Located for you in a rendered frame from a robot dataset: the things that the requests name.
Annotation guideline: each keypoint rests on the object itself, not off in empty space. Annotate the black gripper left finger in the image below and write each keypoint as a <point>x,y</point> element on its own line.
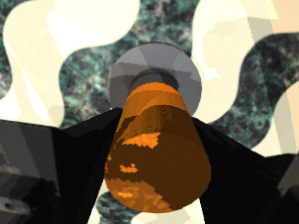
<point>69,161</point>

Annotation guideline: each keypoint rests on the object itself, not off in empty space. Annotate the orange knob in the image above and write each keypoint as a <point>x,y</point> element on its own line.
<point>156,162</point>

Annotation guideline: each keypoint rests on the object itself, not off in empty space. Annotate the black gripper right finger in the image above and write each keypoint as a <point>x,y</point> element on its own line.
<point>245,187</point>

